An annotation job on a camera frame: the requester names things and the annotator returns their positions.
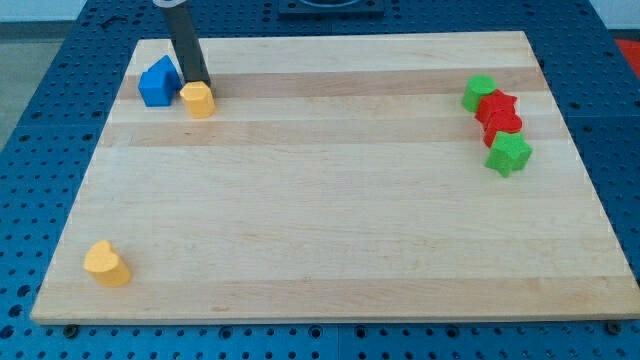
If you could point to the red object at edge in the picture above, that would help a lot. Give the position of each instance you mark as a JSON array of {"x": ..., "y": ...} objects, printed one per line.
[{"x": 631, "y": 51}]

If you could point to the red star block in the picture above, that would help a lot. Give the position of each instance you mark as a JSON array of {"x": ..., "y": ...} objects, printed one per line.
[{"x": 494, "y": 103}]

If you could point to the yellow heart block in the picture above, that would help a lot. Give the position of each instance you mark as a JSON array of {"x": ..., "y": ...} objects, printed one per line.
[{"x": 105, "y": 265}]

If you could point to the green cylinder block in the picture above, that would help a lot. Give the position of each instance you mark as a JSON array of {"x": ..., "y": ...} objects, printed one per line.
[{"x": 476, "y": 88}]

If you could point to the wooden board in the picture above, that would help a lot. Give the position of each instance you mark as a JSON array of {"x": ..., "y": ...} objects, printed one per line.
[{"x": 339, "y": 179}]

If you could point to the green star block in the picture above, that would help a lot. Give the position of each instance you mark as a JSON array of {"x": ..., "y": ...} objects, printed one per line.
[{"x": 509, "y": 152}]

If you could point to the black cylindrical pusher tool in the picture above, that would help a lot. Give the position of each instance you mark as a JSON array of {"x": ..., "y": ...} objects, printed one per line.
[{"x": 185, "y": 41}]

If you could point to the blue house-shaped block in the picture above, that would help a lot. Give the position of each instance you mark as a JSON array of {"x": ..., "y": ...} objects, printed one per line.
[{"x": 165, "y": 65}]

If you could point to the blue cube block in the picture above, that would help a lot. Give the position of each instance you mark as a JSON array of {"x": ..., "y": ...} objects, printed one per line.
[{"x": 156, "y": 89}]

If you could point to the red heart block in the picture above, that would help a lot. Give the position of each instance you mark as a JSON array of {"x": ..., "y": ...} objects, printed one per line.
[{"x": 501, "y": 121}]

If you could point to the yellow hexagon block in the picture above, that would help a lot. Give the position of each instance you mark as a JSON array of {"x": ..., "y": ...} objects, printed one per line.
[{"x": 198, "y": 99}]

